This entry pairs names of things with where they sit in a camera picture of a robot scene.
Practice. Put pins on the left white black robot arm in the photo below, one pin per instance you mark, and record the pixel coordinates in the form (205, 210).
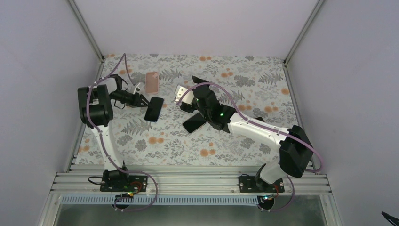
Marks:
(96, 112)

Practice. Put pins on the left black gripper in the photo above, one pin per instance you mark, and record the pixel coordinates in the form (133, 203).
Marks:
(136, 101)

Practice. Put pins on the pink phone case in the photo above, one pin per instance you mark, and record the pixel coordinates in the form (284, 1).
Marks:
(152, 83)

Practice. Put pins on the floral patterned table mat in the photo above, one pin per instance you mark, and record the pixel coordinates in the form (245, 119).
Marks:
(256, 84)

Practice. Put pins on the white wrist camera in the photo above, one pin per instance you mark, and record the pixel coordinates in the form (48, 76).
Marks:
(184, 95)
(138, 88)

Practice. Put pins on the aluminium rail frame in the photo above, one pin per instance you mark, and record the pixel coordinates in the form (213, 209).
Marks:
(182, 184)

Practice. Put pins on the phone in clear case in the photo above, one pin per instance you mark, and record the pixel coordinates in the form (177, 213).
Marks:
(194, 123)

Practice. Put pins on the blue phone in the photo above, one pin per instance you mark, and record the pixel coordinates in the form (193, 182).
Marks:
(154, 109)

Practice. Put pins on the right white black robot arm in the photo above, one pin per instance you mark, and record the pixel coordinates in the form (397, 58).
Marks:
(291, 144)

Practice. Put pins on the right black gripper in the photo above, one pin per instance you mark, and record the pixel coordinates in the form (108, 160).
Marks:
(198, 81)

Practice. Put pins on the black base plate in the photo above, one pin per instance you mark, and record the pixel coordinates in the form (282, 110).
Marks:
(248, 184)
(134, 183)

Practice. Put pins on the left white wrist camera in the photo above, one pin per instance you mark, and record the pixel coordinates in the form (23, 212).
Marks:
(138, 88)

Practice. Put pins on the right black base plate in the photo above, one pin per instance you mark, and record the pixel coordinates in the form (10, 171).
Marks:
(248, 184)

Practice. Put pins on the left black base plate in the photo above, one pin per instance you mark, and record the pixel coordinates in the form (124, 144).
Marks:
(134, 183)

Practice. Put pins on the phone in beige case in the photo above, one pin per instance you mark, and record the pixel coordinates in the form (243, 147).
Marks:
(258, 120)

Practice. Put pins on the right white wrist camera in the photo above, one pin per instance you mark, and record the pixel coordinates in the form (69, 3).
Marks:
(184, 95)

